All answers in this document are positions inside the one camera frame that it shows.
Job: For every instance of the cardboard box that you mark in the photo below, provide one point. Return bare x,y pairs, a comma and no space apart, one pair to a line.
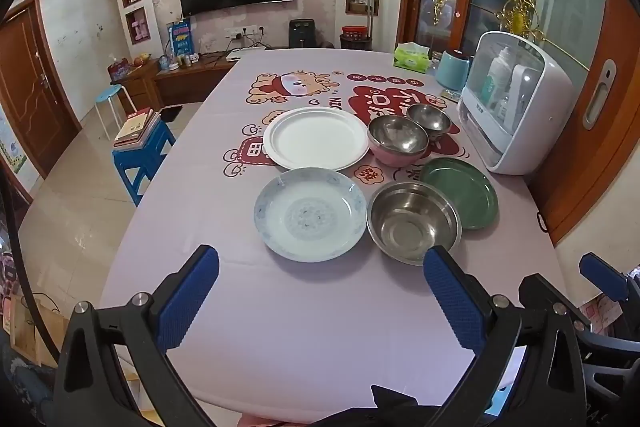
35,332

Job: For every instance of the stack of books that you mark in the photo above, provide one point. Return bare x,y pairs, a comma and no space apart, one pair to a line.
137,124

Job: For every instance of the small stainless steel bowl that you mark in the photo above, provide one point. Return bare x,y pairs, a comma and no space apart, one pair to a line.
429,117

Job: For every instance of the green tissue box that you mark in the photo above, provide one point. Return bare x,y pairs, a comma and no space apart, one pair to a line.
411,57

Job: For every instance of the wooden tv cabinet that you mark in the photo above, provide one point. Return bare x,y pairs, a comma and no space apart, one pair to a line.
185,79

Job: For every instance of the wooden glass sliding door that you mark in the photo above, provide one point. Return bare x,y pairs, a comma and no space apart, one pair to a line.
565,192

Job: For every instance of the large stainless steel bowl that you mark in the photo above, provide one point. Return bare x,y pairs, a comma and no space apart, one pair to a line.
412,219

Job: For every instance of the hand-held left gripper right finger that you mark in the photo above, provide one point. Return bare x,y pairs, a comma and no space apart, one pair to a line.
455,302

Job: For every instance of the white countertop dish cabinet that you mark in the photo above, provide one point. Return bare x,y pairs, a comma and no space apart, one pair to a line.
545,107

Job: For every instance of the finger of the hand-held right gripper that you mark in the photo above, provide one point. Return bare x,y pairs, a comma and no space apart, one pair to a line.
602,274

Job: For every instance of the red basket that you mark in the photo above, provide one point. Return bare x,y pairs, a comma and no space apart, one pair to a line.
356,36

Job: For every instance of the green round plate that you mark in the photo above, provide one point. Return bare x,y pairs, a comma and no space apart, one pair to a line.
465,194

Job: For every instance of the brown wooden door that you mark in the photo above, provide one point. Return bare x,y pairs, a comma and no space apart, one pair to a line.
30,92

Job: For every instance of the white round plate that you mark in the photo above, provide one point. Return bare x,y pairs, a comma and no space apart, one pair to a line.
315,137

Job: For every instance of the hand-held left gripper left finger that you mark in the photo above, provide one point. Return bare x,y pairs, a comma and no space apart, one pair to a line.
187,299

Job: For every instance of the teal electric kettle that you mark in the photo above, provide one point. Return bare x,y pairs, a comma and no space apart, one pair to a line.
452,69

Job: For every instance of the colourful wall map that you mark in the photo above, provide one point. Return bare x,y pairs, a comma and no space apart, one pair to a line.
12,147

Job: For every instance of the blue standing poster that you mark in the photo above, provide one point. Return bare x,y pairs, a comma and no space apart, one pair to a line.
180,38

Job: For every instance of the blue patterned porcelain plate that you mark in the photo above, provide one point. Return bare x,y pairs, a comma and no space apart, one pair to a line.
310,212

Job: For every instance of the white bottle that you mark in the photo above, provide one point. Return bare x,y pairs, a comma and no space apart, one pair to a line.
500,77

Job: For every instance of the white set-top box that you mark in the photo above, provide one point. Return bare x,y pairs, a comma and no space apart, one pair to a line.
245,54

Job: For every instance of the black air fryer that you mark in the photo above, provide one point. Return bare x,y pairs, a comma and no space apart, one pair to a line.
302,34

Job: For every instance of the printed pink tablecloth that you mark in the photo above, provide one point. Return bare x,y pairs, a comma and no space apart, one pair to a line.
300,312

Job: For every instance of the red tissue box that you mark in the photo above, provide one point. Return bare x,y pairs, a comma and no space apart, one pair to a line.
119,71

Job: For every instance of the round blue-seat stool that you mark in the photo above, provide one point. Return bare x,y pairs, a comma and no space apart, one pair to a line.
111,96

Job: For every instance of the pink steel-lined bowl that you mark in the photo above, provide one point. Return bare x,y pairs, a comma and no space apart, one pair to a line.
397,139

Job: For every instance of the blue plastic stool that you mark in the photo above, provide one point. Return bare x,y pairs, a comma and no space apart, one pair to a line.
145,157

